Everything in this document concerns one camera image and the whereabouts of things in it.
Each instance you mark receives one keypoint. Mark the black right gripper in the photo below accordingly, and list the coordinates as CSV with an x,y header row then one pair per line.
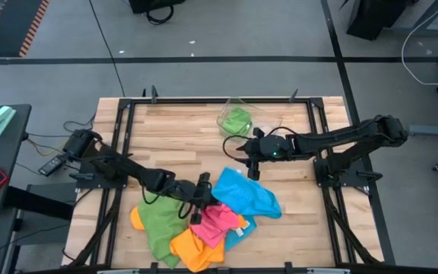
x,y
274,146

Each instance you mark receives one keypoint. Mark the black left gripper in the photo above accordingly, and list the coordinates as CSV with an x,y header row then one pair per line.
x,y
190,194

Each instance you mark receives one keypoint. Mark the pink microfiber towel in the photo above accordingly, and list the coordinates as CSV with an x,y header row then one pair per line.
x,y
213,226

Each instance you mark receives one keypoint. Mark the blue microfiber towel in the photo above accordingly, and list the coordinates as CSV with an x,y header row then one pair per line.
x,y
232,239
242,194

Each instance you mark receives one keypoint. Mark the green microfiber towel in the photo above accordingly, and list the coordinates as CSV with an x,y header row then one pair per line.
x,y
237,122
162,232

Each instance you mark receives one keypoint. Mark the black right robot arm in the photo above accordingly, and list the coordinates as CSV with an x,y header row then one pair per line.
x,y
348,133

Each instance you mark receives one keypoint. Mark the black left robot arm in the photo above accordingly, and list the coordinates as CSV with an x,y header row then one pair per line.
x,y
120,165

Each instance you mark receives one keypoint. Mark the orange microfiber towel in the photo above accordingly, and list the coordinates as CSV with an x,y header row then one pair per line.
x,y
136,220
196,251

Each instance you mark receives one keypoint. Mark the clear plastic bin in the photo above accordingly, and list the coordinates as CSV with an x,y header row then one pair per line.
x,y
264,118

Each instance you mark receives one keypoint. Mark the black table clamp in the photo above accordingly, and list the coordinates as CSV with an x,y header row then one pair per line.
x,y
293,96
154,267
288,267
153,95

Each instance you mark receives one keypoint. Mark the black power adapter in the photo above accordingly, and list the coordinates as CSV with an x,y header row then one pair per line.
x,y
51,166

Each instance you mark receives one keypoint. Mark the black equipment box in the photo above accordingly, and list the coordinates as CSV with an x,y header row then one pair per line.
x,y
154,4

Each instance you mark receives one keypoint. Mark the black cabinet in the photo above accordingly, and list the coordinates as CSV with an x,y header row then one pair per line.
x,y
375,17

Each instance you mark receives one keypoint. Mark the gray desk foot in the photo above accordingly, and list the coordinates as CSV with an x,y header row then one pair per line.
x,y
435,130

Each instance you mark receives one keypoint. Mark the black side desk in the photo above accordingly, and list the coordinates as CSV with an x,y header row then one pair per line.
x,y
6,152

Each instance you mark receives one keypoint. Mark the gray desk leg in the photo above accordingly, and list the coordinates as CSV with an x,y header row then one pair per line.
x,y
432,29

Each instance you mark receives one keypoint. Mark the black mat with orange stripes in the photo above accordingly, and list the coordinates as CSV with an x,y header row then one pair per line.
x,y
6,26

